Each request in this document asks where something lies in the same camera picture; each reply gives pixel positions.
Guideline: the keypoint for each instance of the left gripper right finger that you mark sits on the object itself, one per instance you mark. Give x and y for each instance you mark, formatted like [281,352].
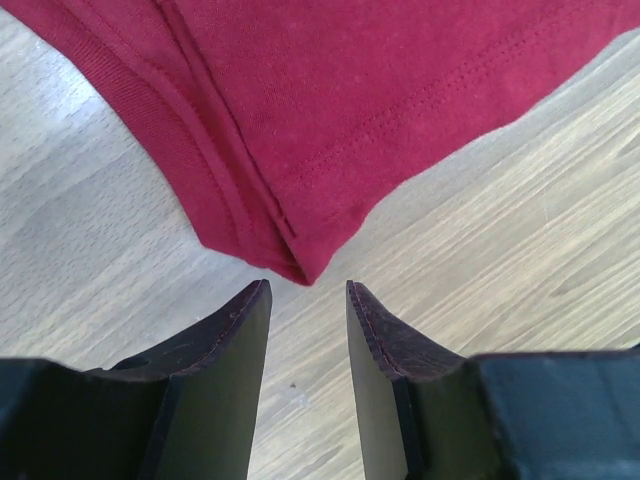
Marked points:
[425,412]

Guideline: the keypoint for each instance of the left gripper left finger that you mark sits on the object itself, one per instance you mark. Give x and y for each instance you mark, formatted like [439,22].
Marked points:
[183,409]

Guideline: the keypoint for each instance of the dark red t shirt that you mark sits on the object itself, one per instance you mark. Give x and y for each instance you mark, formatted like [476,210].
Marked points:
[281,124]

